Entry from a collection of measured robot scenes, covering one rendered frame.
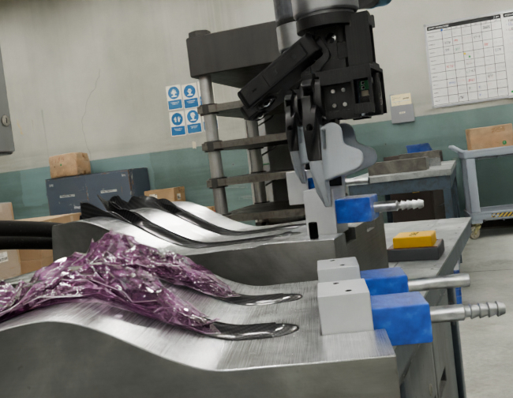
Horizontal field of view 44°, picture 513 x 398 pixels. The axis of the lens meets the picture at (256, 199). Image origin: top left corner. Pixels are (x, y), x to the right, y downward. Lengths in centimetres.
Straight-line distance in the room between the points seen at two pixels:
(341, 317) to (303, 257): 25
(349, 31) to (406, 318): 37
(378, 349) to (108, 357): 17
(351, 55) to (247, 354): 40
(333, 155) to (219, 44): 430
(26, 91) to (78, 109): 84
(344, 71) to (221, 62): 426
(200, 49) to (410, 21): 302
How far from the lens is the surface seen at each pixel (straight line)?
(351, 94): 72
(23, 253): 544
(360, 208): 72
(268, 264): 72
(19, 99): 925
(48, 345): 43
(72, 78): 878
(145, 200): 97
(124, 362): 42
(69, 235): 85
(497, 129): 667
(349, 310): 45
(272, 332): 49
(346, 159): 71
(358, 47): 73
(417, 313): 46
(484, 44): 730
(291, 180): 105
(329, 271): 56
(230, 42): 496
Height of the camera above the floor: 98
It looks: 3 degrees down
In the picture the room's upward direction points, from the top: 7 degrees counter-clockwise
